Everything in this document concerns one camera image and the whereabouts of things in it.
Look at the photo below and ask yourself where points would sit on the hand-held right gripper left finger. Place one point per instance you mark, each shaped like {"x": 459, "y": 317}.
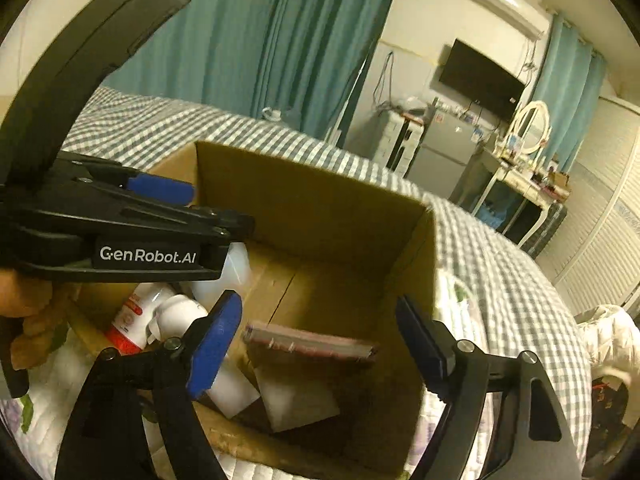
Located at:
{"x": 215, "y": 345}

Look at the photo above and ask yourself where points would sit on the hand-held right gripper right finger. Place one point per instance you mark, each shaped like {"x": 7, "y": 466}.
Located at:
{"x": 425, "y": 350}

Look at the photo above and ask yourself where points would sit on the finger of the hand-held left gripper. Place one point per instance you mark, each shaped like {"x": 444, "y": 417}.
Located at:
{"x": 160, "y": 189}
{"x": 220, "y": 220}

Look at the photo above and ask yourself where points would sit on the cardboard box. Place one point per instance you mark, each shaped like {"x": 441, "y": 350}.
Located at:
{"x": 320, "y": 220}

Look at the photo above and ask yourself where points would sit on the white charger plug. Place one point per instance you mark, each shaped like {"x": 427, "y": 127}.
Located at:
{"x": 300, "y": 402}

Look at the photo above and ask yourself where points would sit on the person's left hand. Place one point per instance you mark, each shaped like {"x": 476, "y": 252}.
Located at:
{"x": 30, "y": 300}

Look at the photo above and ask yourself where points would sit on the translucent white container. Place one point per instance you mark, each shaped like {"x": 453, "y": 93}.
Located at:
{"x": 235, "y": 267}

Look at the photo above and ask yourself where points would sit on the red and white bottle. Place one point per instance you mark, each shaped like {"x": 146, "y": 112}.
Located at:
{"x": 130, "y": 320}

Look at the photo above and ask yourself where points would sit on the grey checked blanket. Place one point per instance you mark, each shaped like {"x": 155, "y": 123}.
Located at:
{"x": 500, "y": 280}

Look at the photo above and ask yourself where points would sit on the floral quilted mat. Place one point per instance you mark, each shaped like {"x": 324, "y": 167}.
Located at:
{"x": 55, "y": 370}

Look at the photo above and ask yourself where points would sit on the blue basket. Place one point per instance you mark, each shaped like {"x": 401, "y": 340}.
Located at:
{"x": 487, "y": 215}

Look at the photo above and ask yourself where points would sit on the teal curtain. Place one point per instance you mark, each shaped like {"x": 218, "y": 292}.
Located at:
{"x": 565, "y": 85}
{"x": 210, "y": 35}
{"x": 330, "y": 45}

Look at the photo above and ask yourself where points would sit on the dark suitcase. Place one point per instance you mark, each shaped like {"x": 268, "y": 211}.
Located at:
{"x": 545, "y": 227}

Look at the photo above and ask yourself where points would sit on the cream padded jacket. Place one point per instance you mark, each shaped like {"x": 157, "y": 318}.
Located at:
{"x": 612, "y": 340}

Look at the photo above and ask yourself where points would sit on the white drawer cabinet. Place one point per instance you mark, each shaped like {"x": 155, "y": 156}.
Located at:
{"x": 397, "y": 140}

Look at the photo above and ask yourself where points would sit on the white dressing table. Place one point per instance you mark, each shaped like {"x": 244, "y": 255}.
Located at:
{"x": 520, "y": 180}

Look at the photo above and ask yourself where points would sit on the grey small fridge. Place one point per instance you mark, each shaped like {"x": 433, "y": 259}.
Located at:
{"x": 445, "y": 155}

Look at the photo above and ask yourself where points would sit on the brown small box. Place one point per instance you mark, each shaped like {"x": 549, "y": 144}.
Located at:
{"x": 560, "y": 181}

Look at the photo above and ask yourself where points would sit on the white louvred wardrobe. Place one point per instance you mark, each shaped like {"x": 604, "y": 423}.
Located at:
{"x": 600, "y": 220}

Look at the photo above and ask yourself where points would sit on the white oval mirror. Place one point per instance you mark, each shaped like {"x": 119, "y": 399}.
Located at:
{"x": 531, "y": 127}

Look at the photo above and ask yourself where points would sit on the black wall television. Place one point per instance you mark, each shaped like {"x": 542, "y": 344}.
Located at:
{"x": 480, "y": 80}

